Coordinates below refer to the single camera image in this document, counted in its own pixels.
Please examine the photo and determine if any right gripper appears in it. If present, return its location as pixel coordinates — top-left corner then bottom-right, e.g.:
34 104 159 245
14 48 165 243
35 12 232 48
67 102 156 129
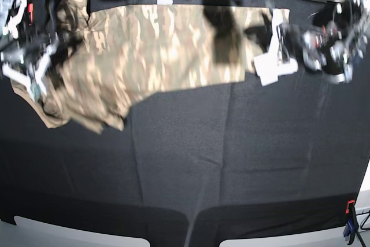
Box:
1 38 60 101

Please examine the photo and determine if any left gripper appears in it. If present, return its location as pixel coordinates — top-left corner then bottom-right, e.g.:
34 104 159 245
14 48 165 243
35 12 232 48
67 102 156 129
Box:
253 9 298 86

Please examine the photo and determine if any camouflage t-shirt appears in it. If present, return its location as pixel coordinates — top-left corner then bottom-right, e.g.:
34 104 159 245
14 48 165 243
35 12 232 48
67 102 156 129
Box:
11 0 272 133

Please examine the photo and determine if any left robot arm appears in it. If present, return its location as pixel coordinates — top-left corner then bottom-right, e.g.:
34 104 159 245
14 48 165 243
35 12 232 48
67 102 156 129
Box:
253 0 369 86

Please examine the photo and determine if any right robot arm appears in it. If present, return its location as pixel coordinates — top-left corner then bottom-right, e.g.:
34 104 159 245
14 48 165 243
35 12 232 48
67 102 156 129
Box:
1 0 61 102

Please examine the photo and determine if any red clamp left rear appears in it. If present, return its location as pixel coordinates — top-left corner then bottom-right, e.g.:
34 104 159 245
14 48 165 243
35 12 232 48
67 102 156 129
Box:
27 3 34 25

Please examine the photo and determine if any black table cloth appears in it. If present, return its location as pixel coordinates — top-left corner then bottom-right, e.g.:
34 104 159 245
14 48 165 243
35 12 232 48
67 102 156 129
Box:
0 0 370 244

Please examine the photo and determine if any red blue clamp front right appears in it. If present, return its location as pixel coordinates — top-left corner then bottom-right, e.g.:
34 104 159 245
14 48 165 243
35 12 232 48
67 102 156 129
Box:
343 200 359 245

